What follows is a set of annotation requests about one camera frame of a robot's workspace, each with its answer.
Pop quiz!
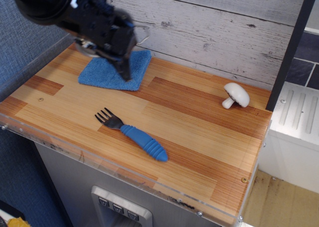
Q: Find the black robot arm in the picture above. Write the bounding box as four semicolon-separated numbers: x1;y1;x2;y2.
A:
15;0;137;81

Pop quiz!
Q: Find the white toy sink unit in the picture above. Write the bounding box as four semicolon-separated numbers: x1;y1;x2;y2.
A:
258;82;319;192

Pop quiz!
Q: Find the blue microfiber cloth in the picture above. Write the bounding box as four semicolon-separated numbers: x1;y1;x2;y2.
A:
78;50;152;91

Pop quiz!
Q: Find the blue handled metal fork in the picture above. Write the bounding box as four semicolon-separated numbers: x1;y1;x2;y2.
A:
95;108;168;162

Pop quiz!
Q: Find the black right vertical post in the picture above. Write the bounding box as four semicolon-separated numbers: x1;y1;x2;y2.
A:
266;0;316;111

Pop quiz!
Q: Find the steel kadai with handles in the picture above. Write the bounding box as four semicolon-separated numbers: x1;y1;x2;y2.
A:
75;25;151;58

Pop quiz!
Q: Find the white toy mushroom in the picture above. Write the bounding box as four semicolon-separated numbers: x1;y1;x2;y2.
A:
222;83;250;109

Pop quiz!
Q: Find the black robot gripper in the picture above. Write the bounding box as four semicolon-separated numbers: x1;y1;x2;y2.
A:
58;0;135;82

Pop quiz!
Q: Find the silver dispenser button panel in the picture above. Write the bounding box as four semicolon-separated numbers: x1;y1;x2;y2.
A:
91;186;153;227

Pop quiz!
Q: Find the clear acrylic table guard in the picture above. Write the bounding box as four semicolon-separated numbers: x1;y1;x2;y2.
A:
0;111;269;227

